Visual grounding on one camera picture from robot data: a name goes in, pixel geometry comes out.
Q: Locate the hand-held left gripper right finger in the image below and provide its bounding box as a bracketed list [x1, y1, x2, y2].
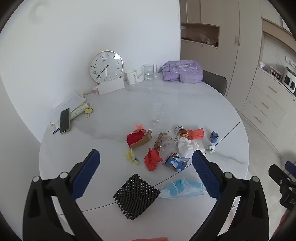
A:
[190, 149, 270, 241]

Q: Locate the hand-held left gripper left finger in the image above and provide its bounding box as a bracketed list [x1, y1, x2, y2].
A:
[23, 149, 103, 241]

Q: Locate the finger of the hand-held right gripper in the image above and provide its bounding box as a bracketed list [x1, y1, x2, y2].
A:
[285, 161, 296, 179]
[268, 164, 291, 186]

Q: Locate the brown patterned snack wrapper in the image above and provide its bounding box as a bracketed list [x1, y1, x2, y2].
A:
[154, 132, 174, 150]

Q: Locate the blue face mask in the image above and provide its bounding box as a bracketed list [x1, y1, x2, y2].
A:
[159, 177, 207, 199]

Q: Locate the blue printed wrapper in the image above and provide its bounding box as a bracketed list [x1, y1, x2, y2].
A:
[162, 152, 191, 172]

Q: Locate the white crumpled tissue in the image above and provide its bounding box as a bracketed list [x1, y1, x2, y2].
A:
[177, 137, 206, 158]

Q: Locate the orange folded paper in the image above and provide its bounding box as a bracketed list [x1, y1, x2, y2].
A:
[186, 128, 205, 140]

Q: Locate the yellow crumpled paper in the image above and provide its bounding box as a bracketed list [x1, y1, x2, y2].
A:
[124, 148, 140, 165]

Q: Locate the clear labelled wrapper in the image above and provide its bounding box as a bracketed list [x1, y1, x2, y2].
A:
[174, 126, 188, 139]

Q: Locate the black foam net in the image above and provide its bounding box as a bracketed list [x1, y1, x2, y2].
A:
[113, 174, 161, 220]

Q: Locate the red crumpled paper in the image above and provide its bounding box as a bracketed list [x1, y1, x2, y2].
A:
[144, 148, 164, 171]

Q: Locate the smartphone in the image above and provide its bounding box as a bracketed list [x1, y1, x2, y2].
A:
[60, 108, 70, 134]

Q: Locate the red folded paper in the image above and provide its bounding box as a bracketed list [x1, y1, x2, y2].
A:
[126, 132, 145, 147]

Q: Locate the brown cardboard piece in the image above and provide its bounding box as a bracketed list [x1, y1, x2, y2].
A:
[129, 129, 152, 149]

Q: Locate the beige drawer cabinet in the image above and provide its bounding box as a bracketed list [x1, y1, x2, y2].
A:
[240, 67, 296, 141]

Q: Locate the stack of white papers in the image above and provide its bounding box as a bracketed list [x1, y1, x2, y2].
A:
[49, 90, 87, 127]

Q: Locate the clear plastic bottle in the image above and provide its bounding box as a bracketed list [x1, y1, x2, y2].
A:
[150, 102, 166, 127]

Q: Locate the white microwave oven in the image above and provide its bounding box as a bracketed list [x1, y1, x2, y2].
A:
[283, 69, 296, 91]

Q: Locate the white folded card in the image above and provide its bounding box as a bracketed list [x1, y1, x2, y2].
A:
[97, 77, 125, 96]

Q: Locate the grey chair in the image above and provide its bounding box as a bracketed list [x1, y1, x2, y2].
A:
[202, 70, 228, 96]

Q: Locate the small spice rack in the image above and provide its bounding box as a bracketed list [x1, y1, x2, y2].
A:
[269, 66, 284, 79]

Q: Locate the purple backpack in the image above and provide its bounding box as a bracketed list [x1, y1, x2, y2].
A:
[161, 60, 204, 83]

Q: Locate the white ceramic mug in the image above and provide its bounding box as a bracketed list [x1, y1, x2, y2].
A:
[125, 69, 144, 85]

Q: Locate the clear glass mug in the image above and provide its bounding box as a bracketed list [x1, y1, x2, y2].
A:
[143, 64, 158, 81]

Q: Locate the tall beige cabinet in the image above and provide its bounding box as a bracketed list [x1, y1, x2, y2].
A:
[180, 0, 263, 112]

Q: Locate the round white wall clock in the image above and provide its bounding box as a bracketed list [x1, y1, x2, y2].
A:
[90, 50, 124, 84]

